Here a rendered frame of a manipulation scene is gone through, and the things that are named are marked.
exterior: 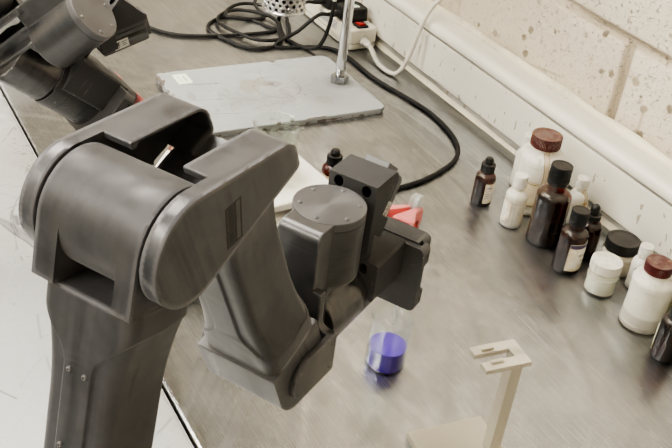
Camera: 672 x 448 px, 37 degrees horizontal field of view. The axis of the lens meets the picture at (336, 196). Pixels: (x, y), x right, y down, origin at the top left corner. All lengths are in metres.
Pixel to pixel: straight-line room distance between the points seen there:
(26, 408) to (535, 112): 0.80
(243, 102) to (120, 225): 1.00
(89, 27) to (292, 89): 0.64
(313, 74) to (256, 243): 1.01
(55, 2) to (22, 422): 0.38
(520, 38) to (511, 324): 0.52
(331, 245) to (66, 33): 0.35
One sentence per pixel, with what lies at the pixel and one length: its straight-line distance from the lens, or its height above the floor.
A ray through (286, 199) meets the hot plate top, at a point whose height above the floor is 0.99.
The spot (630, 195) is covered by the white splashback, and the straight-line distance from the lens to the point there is 1.31.
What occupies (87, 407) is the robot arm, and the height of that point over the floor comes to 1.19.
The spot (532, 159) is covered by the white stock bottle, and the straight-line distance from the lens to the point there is 1.29.
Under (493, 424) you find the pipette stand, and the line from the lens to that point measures 0.94.
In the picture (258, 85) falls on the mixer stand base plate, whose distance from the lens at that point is 1.53.
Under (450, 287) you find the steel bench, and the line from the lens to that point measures 1.16.
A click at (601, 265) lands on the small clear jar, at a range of 1.19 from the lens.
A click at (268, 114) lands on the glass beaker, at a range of 1.13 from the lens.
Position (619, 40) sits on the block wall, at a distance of 1.36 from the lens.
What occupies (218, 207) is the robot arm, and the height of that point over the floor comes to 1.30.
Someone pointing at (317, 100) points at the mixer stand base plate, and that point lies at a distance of 1.51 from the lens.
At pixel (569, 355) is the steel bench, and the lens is 1.11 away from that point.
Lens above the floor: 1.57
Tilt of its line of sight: 31 degrees down
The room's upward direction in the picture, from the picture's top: 8 degrees clockwise
